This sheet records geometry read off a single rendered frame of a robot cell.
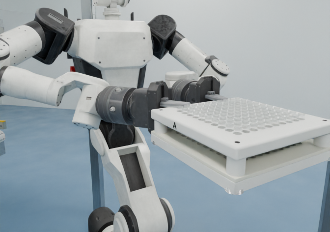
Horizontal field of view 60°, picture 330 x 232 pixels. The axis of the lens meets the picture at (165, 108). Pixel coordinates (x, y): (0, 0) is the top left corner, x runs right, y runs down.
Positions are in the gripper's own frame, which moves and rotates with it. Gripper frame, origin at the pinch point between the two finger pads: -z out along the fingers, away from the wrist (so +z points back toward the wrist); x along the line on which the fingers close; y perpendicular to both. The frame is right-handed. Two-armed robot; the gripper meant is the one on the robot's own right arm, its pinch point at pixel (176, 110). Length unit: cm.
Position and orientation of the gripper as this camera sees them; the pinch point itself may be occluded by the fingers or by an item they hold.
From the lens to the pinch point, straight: 61.4
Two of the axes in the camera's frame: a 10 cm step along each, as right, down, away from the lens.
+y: -4.5, 1.9, -8.7
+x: 0.1, 9.8, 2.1
